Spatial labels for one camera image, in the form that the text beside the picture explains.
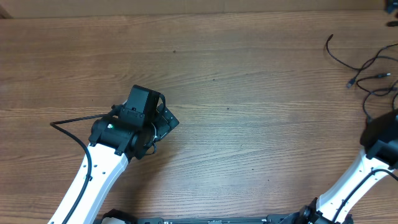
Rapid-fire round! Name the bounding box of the thin short black cable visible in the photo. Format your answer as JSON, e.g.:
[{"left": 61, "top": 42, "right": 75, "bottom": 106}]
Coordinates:
[{"left": 325, "top": 34, "right": 398, "bottom": 72}]

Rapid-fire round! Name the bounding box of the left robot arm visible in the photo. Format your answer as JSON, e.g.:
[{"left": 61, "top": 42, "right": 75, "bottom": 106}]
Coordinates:
[{"left": 49, "top": 85, "right": 179, "bottom": 224}]

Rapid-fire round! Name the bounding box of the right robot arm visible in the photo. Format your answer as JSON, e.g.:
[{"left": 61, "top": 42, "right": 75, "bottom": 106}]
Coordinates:
[{"left": 294, "top": 110, "right": 397, "bottom": 223}]

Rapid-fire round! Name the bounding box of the left camera cable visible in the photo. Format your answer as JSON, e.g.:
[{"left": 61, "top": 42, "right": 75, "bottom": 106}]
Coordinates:
[{"left": 49, "top": 113, "right": 108, "bottom": 224}]

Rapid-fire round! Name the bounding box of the camera cable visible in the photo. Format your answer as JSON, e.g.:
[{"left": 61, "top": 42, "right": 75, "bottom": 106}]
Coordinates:
[
  {"left": 49, "top": 113, "right": 108, "bottom": 224},
  {"left": 332, "top": 167, "right": 398, "bottom": 224}
]

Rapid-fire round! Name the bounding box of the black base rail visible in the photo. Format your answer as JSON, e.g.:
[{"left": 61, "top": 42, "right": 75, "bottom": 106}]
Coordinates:
[{"left": 93, "top": 209, "right": 306, "bottom": 224}]

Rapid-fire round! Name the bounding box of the right camera cable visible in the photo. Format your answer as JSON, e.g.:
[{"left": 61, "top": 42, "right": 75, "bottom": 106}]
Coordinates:
[{"left": 332, "top": 167, "right": 398, "bottom": 224}]

